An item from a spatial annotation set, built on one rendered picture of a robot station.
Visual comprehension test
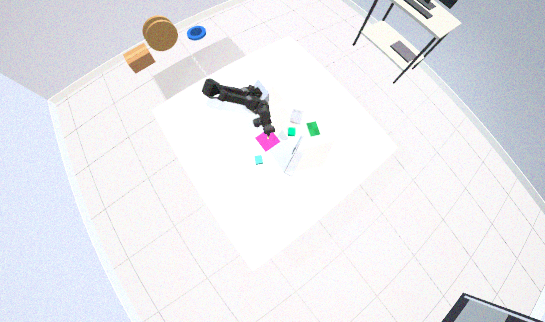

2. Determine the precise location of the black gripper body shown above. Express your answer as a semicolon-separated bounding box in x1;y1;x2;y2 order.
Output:
263;115;275;134

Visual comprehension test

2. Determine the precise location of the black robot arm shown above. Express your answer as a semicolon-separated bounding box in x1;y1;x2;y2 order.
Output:
201;78;270;128

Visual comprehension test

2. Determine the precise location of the magenta square marker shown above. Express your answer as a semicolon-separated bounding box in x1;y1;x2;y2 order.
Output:
255;132;280;152

